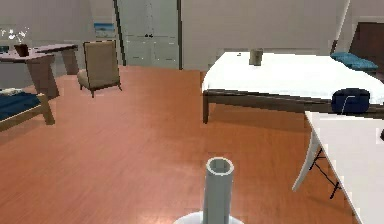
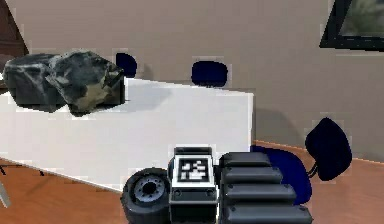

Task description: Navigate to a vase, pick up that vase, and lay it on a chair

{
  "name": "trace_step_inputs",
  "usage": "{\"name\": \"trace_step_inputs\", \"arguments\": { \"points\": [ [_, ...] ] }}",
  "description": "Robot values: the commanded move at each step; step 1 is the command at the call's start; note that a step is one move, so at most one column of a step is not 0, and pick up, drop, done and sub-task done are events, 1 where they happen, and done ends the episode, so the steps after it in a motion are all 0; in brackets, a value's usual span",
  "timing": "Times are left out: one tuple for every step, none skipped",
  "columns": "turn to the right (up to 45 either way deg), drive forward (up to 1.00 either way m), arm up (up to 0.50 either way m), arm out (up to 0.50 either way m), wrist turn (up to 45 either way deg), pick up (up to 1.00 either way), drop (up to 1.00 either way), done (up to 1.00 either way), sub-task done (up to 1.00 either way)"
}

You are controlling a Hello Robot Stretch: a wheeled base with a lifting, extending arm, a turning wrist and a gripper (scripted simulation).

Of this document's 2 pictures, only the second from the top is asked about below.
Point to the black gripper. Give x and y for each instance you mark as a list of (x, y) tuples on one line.
[(146, 196)]

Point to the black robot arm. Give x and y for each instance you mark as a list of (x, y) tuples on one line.
[(246, 190)]

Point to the dark blue office chair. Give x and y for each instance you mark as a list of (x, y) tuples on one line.
[(328, 150)]

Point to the white table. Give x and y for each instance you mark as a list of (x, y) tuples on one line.
[(150, 133)]

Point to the dark grey marbled pillow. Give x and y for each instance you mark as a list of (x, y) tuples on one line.
[(76, 83)]

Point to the dark brown wooden furniture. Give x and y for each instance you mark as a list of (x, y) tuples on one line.
[(10, 33)]

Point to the black framed wall picture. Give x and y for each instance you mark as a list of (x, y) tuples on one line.
[(356, 23)]

